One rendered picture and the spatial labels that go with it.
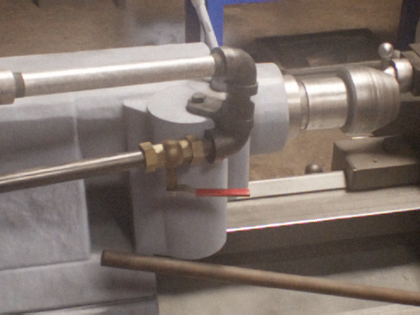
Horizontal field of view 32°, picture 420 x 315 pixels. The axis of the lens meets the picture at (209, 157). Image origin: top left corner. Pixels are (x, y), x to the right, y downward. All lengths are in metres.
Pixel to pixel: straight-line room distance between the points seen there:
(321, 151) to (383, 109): 2.09
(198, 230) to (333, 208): 0.42
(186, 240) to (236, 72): 0.21
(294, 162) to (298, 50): 0.53
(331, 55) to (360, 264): 1.95
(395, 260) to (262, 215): 0.26
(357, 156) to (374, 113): 0.34
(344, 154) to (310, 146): 1.78
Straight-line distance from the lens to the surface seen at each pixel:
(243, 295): 1.18
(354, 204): 1.21
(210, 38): 0.81
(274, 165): 2.89
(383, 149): 1.29
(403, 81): 1.22
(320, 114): 0.91
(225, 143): 0.74
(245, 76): 0.72
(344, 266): 1.25
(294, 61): 3.17
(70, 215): 0.84
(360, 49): 3.20
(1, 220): 0.84
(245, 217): 1.16
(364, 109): 0.92
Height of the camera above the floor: 1.51
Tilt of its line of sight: 31 degrees down
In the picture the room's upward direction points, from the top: straight up
